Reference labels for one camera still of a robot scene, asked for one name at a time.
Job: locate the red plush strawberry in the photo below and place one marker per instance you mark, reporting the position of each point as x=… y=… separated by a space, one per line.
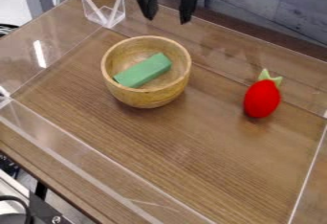
x=263 y=96

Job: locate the green rectangular block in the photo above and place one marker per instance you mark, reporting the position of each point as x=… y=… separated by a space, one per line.
x=145 y=71

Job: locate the black bracket with cable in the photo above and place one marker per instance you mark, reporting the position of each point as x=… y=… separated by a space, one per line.
x=31 y=211

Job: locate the light wooden bowl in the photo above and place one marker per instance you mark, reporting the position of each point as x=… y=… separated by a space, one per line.
x=163 y=89

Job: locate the clear acrylic tray enclosure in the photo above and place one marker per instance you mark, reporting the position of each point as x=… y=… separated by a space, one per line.
x=191 y=163

